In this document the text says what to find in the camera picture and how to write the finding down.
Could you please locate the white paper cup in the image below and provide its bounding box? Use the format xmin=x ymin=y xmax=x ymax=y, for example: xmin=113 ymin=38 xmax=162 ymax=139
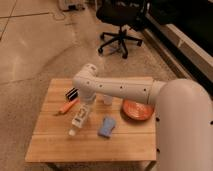
xmin=103 ymin=95 xmax=113 ymax=105

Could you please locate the dark bench with light edge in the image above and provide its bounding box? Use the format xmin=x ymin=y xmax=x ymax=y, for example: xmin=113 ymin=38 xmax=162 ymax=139
xmin=142 ymin=0 xmax=213 ymax=88

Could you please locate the orange marker pen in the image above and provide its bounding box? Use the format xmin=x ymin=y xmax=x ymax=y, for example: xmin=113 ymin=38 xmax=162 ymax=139
xmin=56 ymin=99 xmax=79 ymax=115

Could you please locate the orange ceramic bowl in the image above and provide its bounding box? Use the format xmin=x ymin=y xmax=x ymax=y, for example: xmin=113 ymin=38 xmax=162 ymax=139
xmin=122 ymin=100 xmax=154 ymax=121

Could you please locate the white device on floor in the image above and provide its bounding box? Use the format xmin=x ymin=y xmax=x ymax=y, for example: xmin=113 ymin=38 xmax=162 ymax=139
xmin=58 ymin=0 xmax=84 ymax=11

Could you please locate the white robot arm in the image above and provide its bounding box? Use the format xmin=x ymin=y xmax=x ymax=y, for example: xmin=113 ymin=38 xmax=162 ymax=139
xmin=73 ymin=64 xmax=213 ymax=171

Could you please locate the wooden table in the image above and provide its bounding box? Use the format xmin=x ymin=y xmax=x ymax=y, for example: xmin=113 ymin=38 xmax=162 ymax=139
xmin=25 ymin=79 xmax=156 ymax=163

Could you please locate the black office chair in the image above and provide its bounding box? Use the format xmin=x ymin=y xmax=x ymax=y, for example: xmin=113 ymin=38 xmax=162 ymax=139
xmin=96 ymin=0 xmax=148 ymax=59

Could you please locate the black striped box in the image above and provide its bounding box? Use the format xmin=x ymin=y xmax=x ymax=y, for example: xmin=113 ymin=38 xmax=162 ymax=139
xmin=65 ymin=88 xmax=78 ymax=100

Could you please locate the clear plastic bottle white label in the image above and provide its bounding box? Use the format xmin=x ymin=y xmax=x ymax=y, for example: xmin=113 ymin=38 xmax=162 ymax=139
xmin=69 ymin=103 xmax=91 ymax=136

